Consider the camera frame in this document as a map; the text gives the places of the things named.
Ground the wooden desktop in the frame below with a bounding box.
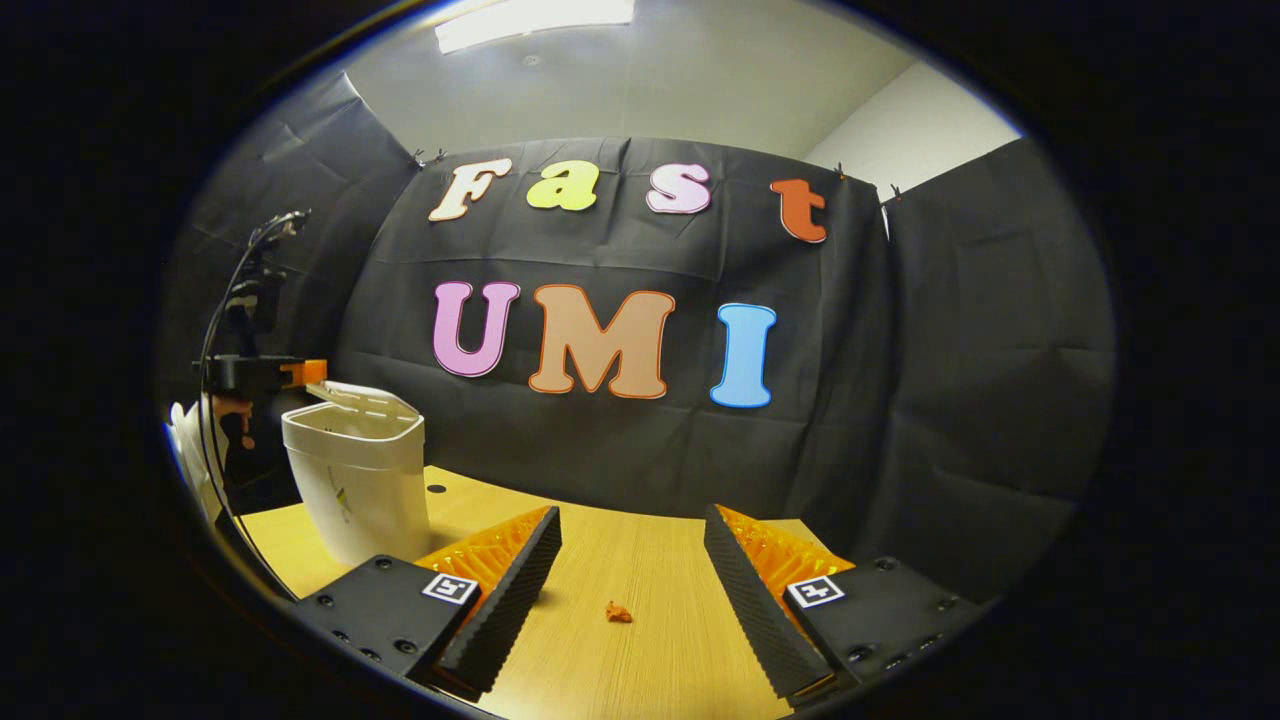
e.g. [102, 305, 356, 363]
[235, 465, 851, 720]

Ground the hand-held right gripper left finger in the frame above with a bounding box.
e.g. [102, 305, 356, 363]
[288, 505, 563, 703]

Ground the black camera cable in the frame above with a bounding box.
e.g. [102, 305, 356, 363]
[197, 210, 306, 501]

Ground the white desktop garbage bin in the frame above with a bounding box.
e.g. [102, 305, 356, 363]
[281, 380, 433, 569]

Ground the black backdrop cloth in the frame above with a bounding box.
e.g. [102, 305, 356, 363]
[165, 70, 1116, 601]

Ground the ceiling light panel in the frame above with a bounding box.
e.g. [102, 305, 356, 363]
[435, 0, 636, 54]

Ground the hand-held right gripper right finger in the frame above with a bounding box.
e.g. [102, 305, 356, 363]
[702, 504, 998, 711]

